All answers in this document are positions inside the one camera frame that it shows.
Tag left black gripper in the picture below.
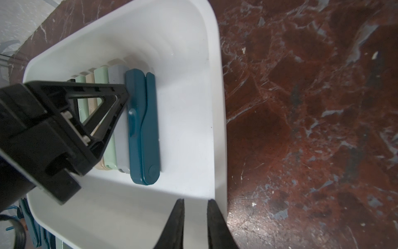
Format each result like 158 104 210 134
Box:
1 81 129 210

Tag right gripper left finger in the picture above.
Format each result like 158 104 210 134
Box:
154 199 185 249

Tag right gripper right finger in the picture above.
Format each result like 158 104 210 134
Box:
207 199 238 249

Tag beige pliers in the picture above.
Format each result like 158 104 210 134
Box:
86 73 109 171

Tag mint green pliers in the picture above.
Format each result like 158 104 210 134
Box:
75 76 90 123

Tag pale green pliers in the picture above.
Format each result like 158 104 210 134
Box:
94 66 118 170

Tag grey pliers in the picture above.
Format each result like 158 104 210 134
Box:
108 64 130 174

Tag dark teal pliers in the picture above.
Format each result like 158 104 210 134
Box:
6 197 57 249

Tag white rectangular storage tray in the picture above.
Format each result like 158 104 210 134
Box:
23 1 227 249

